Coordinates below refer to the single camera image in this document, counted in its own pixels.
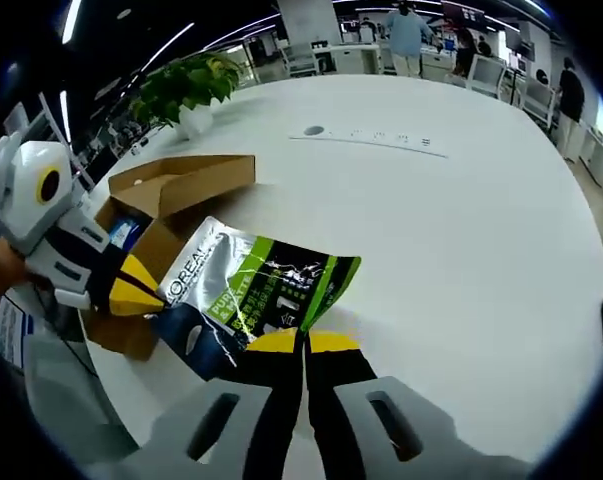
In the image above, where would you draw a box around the grey metal shelf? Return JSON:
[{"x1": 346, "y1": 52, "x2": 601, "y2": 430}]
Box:
[{"x1": 0, "y1": 89, "x2": 98, "y2": 192}]

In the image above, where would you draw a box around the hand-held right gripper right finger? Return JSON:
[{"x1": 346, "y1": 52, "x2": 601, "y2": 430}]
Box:
[{"x1": 304, "y1": 332, "x2": 527, "y2": 480}]

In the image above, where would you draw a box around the green potted plant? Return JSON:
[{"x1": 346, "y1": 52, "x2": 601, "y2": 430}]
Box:
[{"x1": 130, "y1": 52, "x2": 243, "y2": 142}]

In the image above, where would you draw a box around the white office desk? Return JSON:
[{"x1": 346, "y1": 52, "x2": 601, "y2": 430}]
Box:
[{"x1": 328, "y1": 42, "x2": 382, "y2": 75}]

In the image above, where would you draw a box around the brown cardboard shoe box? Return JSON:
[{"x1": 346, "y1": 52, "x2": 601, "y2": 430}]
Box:
[{"x1": 80, "y1": 154, "x2": 257, "y2": 362}]

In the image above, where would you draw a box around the grey office chair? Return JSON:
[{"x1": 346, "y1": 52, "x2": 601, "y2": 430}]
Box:
[{"x1": 23, "y1": 319, "x2": 138, "y2": 452}]

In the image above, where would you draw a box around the silver green soft pouch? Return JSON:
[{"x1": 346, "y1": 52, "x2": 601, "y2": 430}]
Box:
[{"x1": 150, "y1": 215, "x2": 362, "y2": 382}]

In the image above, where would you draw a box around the white printed sheet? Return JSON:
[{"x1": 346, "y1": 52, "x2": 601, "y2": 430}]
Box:
[{"x1": 0, "y1": 294, "x2": 38, "y2": 362}]

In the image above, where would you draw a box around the short ceiling light strip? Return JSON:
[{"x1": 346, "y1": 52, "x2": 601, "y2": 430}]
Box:
[{"x1": 60, "y1": 0, "x2": 83, "y2": 42}]

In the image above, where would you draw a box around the white mesh office chair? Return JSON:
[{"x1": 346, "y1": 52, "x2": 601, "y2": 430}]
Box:
[
  {"x1": 468, "y1": 52, "x2": 508, "y2": 99},
  {"x1": 523, "y1": 79, "x2": 558, "y2": 132},
  {"x1": 280, "y1": 42, "x2": 318, "y2": 77}
]

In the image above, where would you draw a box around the white table socket strip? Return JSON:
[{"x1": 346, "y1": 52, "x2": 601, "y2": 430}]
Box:
[{"x1": 288, "y1": 124, "x2": 450, "y2": 159}]

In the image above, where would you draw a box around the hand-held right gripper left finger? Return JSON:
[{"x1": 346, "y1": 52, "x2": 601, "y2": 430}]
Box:
[{"x1": 125, "y1": 332, "x2": 310, "y2": 480}]

